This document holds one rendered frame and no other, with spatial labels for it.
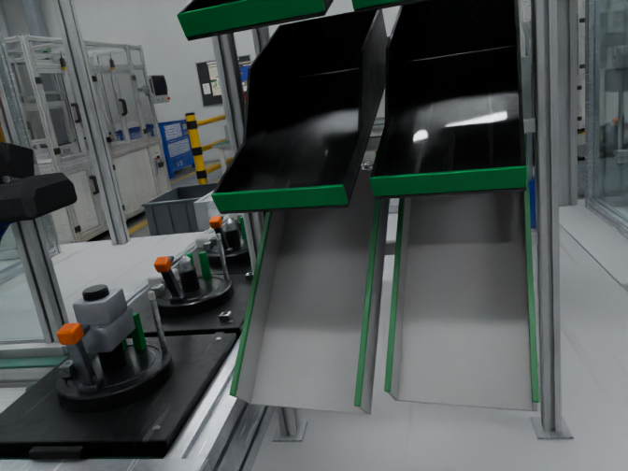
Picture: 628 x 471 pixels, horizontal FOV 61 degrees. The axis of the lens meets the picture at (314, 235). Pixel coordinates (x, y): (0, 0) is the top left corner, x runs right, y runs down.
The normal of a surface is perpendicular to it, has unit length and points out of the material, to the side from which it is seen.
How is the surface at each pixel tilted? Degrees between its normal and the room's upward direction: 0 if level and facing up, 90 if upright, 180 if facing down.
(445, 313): 45
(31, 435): 0
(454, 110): 25
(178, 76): 90
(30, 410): 0
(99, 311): 90
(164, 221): 90
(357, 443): 0
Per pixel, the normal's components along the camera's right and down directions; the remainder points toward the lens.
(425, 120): -0.26, -0.74
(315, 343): -0.32, -0.46
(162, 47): -0.18, 0.29
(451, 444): -0.14, -0.95
